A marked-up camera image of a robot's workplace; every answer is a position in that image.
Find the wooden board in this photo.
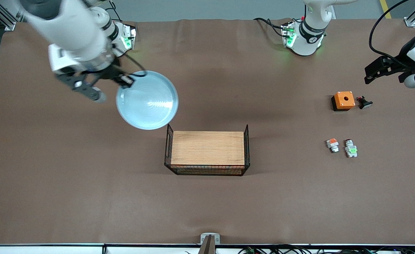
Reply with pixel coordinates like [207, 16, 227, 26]
[171, 131, 245, 165]

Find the light blue round plate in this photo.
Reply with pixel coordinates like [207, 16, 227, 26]
[116, 71, 179, 130]

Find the red button green contact block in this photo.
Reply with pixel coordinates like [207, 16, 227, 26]
[345, 139, 358, 158]

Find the black base cable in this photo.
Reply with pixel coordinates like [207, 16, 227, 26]
[253, 18, 286, 37]

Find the aluminium frame profile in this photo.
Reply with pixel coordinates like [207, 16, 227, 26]
[0, 0, 30, 31]

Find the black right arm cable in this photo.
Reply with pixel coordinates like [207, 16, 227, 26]
[118, 52, 148, 79]

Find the black wire basket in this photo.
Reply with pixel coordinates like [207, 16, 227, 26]
[164, 123, 251, 176]

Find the black square push button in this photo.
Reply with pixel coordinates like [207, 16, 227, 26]
[356, 95, 373, 110]

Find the orange button enclosure box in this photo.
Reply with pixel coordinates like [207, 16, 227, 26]
[331, 91, 356, 112]

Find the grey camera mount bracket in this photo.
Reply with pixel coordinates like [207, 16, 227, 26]
[200, 233, 221, 254]

